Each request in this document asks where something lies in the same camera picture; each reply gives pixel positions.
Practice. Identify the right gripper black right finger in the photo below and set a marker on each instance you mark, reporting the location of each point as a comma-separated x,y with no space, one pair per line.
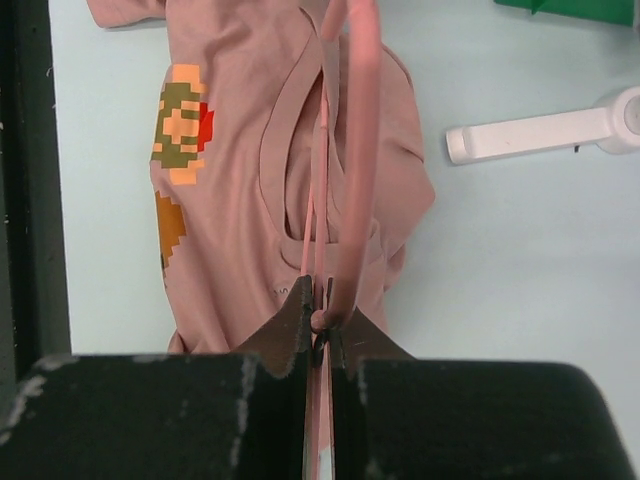
399,417

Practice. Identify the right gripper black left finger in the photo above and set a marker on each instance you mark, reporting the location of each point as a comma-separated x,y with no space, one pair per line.
239,415

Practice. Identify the pink t shirt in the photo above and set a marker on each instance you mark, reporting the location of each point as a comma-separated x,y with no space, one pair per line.
251,89

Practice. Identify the pink hanger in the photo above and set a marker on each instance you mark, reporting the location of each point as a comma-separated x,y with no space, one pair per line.
334,304

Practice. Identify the white clothes rack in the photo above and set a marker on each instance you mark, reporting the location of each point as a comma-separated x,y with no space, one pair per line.
612,125

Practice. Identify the green plastic bin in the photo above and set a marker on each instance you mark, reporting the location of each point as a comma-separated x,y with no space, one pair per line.
616,12

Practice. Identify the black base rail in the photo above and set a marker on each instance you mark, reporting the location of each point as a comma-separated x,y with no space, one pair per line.
34,305

